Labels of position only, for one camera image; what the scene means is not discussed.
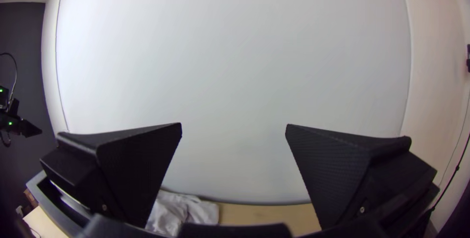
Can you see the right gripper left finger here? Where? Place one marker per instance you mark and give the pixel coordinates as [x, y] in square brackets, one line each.
[128, 172]

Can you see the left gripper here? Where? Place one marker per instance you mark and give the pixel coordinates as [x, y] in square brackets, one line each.
[27, 129]

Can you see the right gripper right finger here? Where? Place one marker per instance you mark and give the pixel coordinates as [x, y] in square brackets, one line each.
[338, 175]

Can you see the grey t-shirt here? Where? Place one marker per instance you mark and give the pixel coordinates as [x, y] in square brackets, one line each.
[172, 212]

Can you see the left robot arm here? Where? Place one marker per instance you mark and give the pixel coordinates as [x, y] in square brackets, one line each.
[5, 120]

